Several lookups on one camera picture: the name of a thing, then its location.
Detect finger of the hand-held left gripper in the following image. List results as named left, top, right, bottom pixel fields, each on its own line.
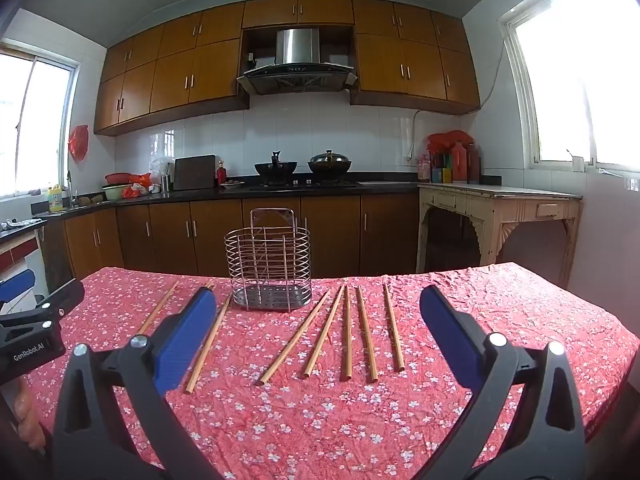
left=0, top=279, right=85, bottom=341
left=0, top=269, right=37, bottom=304

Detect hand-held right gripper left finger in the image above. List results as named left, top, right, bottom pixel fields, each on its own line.
left=52, top=286, right=218, bottom=480

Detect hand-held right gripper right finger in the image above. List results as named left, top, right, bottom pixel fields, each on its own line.
left=419, top=285, right=587, bottom=480

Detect metal wire chopstick holder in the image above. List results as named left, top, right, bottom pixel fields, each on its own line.
left=224, top=207, right=313, bottom=313

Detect person's left hand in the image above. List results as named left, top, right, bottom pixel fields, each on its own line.
left=14, top=378, right=47, bottom=454

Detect wooden base cabinets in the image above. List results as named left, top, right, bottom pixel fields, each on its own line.
left=40, top=192, right=421, bottom=286

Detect cream wooden side table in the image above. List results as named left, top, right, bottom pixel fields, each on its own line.
left=416, top=182, right=584, bottom=290

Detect black kitchen countertop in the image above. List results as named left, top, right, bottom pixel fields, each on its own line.
left=30, top=174, right=502, bottom=218

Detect red floral tablecloth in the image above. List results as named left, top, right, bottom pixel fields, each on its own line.
left=20, top=261, right=640, bottom=480

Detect dark cutting board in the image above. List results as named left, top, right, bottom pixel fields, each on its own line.
left=172, top=154, right=217, bottom=191

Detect white plastic bag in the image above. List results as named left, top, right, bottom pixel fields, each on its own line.
left=149, top=156, right=176, bottom=186

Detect red sauce bottle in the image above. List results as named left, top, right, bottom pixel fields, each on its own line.
left=450, top=141, right=469, bottom=184

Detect sliding window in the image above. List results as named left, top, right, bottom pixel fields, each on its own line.
left=0, top=40, right=81, bottom=201

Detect dark sauce bottle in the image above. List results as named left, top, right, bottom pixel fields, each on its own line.
left=467, top=142, right=482, bottom=185

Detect black gas stove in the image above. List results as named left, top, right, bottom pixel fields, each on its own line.
left=248, top=177, right=363, bottom=192

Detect black wok with lid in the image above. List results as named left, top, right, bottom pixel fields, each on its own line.
left=307, top=149, right=352, bottom=176

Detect white framed window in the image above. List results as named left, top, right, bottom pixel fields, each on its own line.
left=497, top=0, right=640, bottom=176

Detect steel range hood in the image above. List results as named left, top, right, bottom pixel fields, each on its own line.
left=236, top=27, right=358, bottom=96

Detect wall cable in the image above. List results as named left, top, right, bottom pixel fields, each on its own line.
left=407, top=45, right=503, bottom=166

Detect wooden wall cabinets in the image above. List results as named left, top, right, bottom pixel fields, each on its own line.
left=93, top=0, right=482, bottom=137

